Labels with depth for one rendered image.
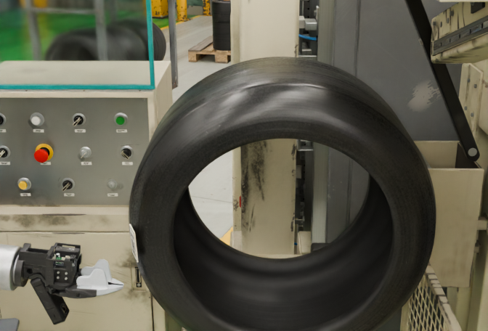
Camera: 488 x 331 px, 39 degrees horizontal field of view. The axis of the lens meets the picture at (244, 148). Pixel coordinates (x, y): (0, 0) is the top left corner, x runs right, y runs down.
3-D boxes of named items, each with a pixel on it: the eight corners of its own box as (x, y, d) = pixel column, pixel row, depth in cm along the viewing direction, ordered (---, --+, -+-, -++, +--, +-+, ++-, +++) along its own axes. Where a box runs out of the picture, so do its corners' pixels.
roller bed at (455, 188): (391, 247, 180) (399, 140, 170) (448, 247, 180) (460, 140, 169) (407, 287, 161) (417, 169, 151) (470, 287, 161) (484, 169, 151)
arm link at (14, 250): (-11, 297, 137) (6, 272, 146) (13, 300, 137) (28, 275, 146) (-12, 258, 134) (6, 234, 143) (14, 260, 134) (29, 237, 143)
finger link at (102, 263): (124, 266, 139) (79, 260, 139) (123, 291, 141) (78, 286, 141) (127, 258, 142) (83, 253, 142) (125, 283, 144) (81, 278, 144)
